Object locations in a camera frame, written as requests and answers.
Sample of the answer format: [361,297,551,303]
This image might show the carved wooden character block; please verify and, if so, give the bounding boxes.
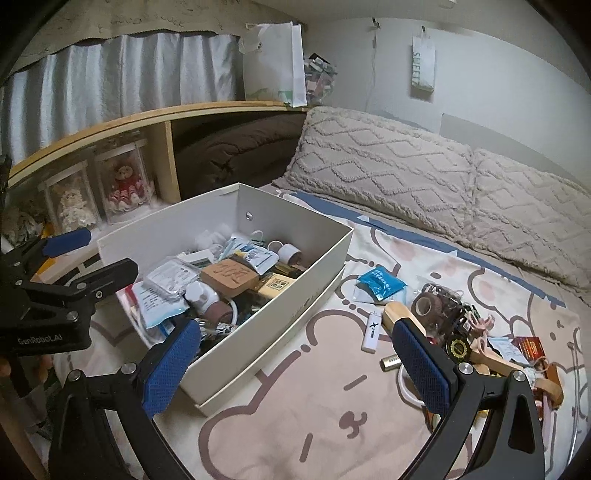
[199,258,259,298]

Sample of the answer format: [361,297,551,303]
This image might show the cream plush doll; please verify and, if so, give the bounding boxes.
[53,184,96,233]

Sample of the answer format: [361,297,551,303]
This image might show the long wooden strip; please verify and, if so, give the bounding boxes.
[470,347,525,376]

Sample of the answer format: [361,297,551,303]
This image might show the red card packet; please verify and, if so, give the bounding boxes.
[512,336,546,364]

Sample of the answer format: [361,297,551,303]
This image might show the wooden bedside shelf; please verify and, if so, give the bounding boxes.
[8,101,305,284]

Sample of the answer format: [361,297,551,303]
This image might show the doll in red dress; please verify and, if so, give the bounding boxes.
[107,162,148,214]

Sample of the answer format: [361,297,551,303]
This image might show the pink scissors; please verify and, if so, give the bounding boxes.
[464,304,495,354]

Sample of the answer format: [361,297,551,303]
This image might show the white round jar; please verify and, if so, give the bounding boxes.
[183,281,219,316]

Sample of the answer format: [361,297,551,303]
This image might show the brass metal bar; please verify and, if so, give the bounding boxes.
[380,354,402,372]

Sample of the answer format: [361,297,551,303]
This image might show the white shoe box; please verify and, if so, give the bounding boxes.
[98,184,353,416]

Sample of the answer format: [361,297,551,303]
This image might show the grey curtain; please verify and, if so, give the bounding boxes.
[1,32,245,162]

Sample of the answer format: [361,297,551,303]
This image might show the white usb stick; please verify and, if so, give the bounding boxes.
[361,312,382,354]

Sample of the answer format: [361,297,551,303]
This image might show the oval wooden box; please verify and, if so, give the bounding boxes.
[382,301,427,339]

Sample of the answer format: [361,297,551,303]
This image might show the yellow qr code box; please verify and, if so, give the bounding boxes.
[255,273,296,300]

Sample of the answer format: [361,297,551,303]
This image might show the blue white mask packet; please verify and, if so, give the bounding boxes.
[231,243,279,276]

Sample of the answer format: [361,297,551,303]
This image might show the brown folded blanket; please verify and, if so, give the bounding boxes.
[172,112,305,200]

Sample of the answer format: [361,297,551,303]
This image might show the blue foil packet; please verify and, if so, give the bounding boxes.
[358,266,406,301]

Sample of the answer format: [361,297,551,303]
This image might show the right beige knitted pillow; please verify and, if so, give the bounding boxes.
[463,149,590,290]

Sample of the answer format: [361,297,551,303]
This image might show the beige knitted pillow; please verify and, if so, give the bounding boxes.
[463,149,590,290]
[274,107,475,243]

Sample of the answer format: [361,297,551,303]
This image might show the left beige knitted pillow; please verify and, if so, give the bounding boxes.
[274,107,475,243]

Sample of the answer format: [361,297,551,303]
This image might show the white paper shopping bag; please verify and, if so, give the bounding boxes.
[238,22,308,108]

